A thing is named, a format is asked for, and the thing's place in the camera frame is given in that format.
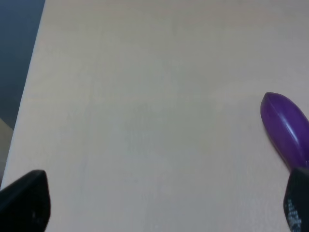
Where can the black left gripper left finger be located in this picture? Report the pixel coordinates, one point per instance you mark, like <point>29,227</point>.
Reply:
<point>25,204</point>

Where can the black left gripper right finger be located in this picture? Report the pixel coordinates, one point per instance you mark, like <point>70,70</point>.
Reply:
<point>296,200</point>

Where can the purple eggplant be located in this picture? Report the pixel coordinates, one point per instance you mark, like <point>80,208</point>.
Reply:
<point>287,128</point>

